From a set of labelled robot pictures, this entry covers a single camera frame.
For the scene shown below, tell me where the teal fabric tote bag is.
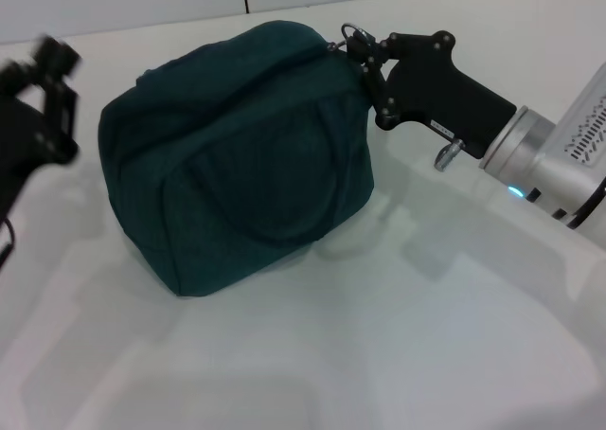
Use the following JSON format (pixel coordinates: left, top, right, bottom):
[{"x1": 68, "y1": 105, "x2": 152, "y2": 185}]
[{"x1": 98, "y1": 20, "x2": 376, "y2": 299}]

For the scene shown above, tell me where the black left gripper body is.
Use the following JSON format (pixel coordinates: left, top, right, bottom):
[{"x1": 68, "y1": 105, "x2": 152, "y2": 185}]
[{"x1": 0, "y1": 93, "x2": 80, "y2": 223}]

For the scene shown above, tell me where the right gripper cable with plug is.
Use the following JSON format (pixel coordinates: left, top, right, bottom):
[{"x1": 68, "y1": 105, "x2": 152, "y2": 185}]
[{"x1": 433, "y1": 138, "x2": 466, "y2": 172}]

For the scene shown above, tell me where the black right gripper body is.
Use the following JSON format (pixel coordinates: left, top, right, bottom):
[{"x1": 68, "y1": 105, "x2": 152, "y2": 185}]
[{"x1": 376, "y1": 30, "x2": 518, "y2": 160}]

